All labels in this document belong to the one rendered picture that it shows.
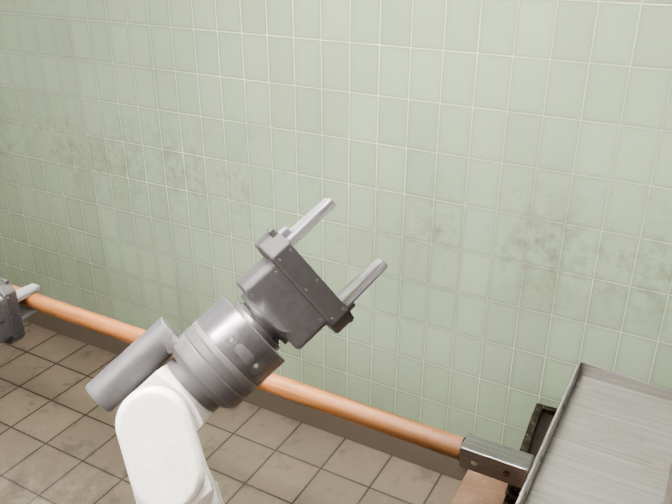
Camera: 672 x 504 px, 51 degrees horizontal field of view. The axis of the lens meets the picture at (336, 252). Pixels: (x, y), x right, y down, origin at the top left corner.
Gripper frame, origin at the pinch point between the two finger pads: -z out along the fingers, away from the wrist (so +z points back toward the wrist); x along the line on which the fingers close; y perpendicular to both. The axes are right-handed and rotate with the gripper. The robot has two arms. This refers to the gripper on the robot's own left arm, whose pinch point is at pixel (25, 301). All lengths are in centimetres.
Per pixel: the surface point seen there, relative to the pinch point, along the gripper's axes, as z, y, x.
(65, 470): -55, -80, 118
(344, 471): -105, 10, 119
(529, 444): -50, 84, 36
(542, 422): -60, 84, 37
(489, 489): -61, 74, 61
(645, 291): -122, 96, 30
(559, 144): -122, 68, -9
